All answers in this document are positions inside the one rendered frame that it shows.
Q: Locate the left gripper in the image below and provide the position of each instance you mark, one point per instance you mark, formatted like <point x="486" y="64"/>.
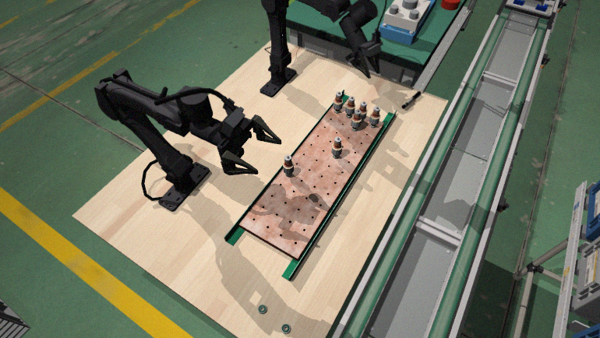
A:
<point x="357" y="41"/>

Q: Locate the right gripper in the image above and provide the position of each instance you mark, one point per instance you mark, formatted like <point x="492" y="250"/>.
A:
<point x="232" y="147"/>

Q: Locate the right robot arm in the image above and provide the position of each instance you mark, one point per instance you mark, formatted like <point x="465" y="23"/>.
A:
<point x="180" y="169"/>

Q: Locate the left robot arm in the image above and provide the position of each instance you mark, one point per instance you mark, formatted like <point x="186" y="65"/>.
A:
<point x="360" y="13"/>

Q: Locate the pink perforated board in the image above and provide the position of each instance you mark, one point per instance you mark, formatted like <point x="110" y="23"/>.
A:
<point x="289" y="213"/>

